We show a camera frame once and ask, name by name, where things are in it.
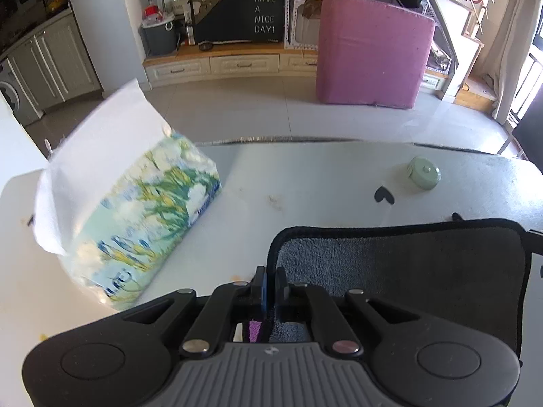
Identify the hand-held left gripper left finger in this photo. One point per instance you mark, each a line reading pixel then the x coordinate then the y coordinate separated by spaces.
pixel 263 285

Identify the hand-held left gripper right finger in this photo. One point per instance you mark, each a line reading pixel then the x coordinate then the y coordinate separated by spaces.
pixel 280 282

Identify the dark grey towel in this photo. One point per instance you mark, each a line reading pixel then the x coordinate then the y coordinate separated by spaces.
pixel 407 258

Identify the black heart sticker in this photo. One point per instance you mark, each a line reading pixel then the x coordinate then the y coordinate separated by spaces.
pixel 384 195

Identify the floral tissue pack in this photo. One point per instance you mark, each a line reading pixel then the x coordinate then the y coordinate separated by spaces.
pixel 140 216

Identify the small green round lid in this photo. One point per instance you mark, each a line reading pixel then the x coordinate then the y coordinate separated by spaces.
pixel 424 174

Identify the cream television cabinet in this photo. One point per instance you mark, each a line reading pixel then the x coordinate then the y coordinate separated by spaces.
pixel 237 63

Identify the pink upright cushion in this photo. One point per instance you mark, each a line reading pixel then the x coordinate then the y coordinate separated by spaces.
pixel 371 51

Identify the white perforated rack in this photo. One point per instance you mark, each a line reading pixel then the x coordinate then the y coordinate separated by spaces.
pixel 302 21

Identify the grey trash bin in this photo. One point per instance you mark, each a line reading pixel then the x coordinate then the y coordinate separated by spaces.
pixel 159 34

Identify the black letter board sign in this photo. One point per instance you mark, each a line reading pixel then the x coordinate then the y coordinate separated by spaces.
pixel 237 10

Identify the cream kitchen cabinet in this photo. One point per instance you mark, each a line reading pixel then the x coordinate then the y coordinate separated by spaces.
pixel 51 61

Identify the beige curtain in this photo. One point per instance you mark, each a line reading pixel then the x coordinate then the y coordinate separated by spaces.
pixel 507 72

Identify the washing machine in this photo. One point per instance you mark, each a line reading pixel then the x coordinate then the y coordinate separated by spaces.
pixel 15 93

